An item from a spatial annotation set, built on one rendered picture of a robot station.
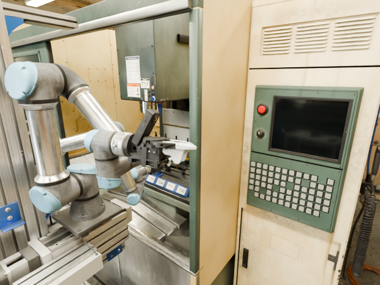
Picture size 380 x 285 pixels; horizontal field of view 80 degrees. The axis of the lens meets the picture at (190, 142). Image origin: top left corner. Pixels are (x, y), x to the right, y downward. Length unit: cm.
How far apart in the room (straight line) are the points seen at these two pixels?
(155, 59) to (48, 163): 110
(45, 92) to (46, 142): 17
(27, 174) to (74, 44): 198
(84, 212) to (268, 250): 109
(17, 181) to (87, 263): 43
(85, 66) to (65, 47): 26
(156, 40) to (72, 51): 133
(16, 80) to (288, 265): 158
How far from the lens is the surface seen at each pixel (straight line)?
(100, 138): 74
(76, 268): 106
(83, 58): 295
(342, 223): 137
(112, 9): 131
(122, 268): 193
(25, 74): 87
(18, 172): 114
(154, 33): 178
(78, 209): 112
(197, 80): 92
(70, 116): 287
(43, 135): 93
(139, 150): 68
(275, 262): 165
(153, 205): 193
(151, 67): 178
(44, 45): 201
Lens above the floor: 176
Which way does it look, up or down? 16 degrees down
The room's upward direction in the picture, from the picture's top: straight up
